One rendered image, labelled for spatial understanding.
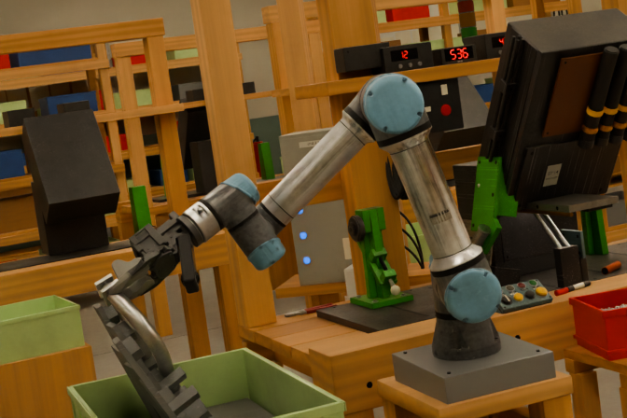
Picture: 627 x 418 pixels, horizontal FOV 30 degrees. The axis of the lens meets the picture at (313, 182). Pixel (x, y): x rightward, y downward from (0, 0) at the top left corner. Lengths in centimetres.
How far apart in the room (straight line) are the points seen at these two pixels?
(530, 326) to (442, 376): 62
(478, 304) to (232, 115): 116
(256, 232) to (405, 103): 40
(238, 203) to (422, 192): 37
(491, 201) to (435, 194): 88
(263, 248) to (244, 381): 47
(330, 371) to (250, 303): 60
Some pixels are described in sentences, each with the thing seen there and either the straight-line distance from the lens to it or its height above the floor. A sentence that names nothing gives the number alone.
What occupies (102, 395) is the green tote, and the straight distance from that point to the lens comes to 267.
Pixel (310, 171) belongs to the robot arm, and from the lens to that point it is 248.
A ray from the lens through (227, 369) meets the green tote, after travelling 272.
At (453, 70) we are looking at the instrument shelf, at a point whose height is 152.
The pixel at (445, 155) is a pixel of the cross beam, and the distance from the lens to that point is 368.
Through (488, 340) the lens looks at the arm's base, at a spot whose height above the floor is 94.
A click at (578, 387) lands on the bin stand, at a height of 71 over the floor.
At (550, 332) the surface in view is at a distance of 308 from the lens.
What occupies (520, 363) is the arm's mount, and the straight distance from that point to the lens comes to 253.
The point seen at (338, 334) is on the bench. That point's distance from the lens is 311.
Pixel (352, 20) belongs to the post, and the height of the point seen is 171.
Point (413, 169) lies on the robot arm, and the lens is 236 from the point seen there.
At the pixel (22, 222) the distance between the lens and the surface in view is 985.
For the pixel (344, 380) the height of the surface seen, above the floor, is 84.
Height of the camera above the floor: 154
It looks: 5 degrees down
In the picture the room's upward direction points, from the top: 8 degrees counter-clockwise
